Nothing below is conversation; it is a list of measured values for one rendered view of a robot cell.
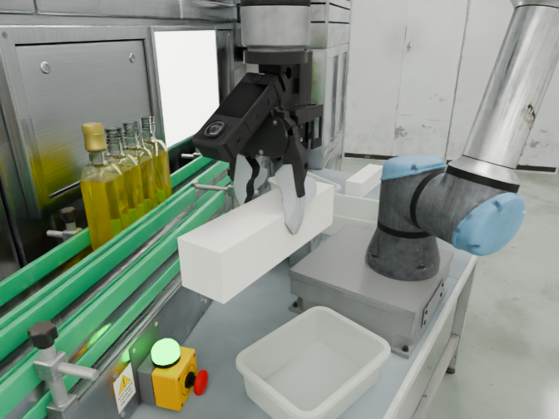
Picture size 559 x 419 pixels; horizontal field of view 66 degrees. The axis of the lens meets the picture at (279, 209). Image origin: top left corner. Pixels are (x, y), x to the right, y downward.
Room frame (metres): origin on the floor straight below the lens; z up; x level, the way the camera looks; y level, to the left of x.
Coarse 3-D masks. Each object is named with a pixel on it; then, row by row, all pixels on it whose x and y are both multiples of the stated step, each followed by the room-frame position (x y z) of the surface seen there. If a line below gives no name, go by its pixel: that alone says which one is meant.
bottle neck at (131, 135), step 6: (126, 126) 0.84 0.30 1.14; (132, 126) 0.84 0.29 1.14; (126, 132) 0.84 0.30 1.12; (132, 132) 0.84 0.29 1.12; (138, 132) 0.85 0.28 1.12; (126, 138) 0.84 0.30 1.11; (132, 138) 0.84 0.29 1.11; (138, 138) 0.85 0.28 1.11; (126, 144) 0.84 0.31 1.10; (132, 144) 0.84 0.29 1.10; (138, 144) 0.85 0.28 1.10
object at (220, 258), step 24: (240, 216) 0.46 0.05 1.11; (264, 216) 0.46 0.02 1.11; (312, 216) 0.52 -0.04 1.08; (192, 240) 0.40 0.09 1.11; (216, 240) 0.40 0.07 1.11; (240, 240) 0.40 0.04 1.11; (264, 240) 0.43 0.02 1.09; (288, 240) 0.47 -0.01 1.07; (192, 264) 0.40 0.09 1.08; (216, 264) 0.38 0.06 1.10; (240, 264) 0.40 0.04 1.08; (264, 264) 0.43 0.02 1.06; (192, 288) 0.40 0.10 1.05; (216, 288) 0.38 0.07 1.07; (240, 288) 0.40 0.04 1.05
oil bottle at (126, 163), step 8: (112, 160) 0.77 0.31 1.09; (120, 160) 0.77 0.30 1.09; (128, 160) 0.79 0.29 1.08; (120, 168) 0.77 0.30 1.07; (128, 168) 0.78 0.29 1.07; (136, 168) 0.81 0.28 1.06; (128, 176) 0.78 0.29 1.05; (136, 176) 0.80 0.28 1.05; (128, 184) 0.77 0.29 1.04; (136, 184) 0.80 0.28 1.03; (128, 192) 0.77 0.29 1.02; (136, 192) 0.80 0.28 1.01; (128, 200) 0.77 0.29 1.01; (136, 200) 0.79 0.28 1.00; (128, 208) 0.77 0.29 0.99; (136, 208) 0.79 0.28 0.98; (128, 216) 0.77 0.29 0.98; (136, 216) 0.79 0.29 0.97
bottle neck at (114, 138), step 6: (108, 132) 0.78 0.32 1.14; (114, 132) 0.79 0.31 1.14; (120, 132) 0.79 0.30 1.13; (108, 138) 0.78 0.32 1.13; (114, 138) 0.78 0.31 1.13; (120, 138) 0.79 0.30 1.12; (108, 144) 0.78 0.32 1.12; (114, 144) 0.78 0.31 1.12; (120, 144) 0.79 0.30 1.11; (108, 150) 0.79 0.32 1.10; (114, 150) 0.78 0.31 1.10; (120, 150) 0.79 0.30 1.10
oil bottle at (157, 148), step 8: (144, 144) 0.89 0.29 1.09; (152, 144) 0.89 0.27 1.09; (160, 144) 0.90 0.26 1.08; (152, 152) 0.88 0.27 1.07; (160, 152) 0.89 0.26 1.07; (160, 160) 0.89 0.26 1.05; (168, 160) 0.92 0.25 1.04; (160, 168) 0.88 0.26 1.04; (168, 168) 0.92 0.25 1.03; (160, 176) 0.88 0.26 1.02; (168, 176) 0.91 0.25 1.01; (160, 184) 0.88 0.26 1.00; (168, 184) 0.91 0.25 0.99; (160, 192) 0.88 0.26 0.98; (168, 192) 0.91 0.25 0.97; (160, 200) 0.88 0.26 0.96
